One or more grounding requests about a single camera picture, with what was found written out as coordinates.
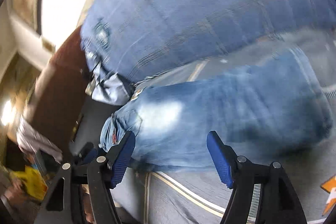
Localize light blue denim jeans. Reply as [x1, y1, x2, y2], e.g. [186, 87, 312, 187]
[99, 49, 333, 172]

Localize yellow box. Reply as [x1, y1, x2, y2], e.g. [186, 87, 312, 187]
[10, 166, 48, 202]

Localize grey star-patterned bed sheet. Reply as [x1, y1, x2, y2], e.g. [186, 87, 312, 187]
[112, 29, 335, 223]

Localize dark brown headboard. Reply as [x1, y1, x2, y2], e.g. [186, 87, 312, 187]
[23, 27, 89, 158]

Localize blue plaid pillow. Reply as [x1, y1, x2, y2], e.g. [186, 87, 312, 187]
[80, 0, 335, 105]

